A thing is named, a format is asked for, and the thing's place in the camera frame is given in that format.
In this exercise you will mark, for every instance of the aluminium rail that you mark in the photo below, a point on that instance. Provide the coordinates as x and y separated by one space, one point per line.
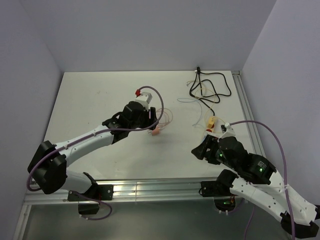
132 190
254 138

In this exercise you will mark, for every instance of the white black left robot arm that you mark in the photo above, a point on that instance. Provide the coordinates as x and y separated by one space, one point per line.
49 166

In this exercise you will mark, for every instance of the aluminium right side rail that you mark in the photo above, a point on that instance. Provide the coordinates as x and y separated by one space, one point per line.
254 138

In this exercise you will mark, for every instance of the yellow charger plug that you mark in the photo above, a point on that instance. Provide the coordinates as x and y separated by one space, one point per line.
211 122

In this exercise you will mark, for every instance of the beige red power strip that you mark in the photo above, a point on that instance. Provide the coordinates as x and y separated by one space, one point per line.
208 130

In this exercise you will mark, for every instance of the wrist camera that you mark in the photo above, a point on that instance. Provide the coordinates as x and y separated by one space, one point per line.
227 131
143 98

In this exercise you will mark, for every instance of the aluminium front rail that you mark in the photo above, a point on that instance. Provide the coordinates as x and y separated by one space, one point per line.
132 190

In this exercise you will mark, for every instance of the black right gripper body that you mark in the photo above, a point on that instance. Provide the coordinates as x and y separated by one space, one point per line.
211 156

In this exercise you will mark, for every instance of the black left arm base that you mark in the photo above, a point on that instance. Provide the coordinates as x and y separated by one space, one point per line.
90 202

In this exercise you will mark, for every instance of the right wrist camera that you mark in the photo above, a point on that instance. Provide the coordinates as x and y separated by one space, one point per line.
227 131

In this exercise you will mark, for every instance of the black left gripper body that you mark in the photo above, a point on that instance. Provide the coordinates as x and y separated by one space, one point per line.
144 120

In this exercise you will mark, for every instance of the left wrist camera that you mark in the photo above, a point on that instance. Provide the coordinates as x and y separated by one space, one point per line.
143 98

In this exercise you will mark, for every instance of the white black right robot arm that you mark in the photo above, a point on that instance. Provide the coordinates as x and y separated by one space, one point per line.
254 178

